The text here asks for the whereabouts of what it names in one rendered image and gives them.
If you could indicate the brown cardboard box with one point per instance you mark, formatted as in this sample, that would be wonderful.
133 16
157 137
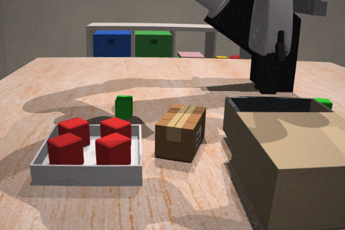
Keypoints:
179 133

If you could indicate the green block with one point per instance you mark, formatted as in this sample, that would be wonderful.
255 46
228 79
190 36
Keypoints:
325 102
124 107

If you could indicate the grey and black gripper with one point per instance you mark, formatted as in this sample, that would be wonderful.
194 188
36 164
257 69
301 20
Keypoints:
270 31

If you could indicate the red block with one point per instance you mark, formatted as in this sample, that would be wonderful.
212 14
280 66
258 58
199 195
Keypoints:
115 125
114 149
66 149
76 126

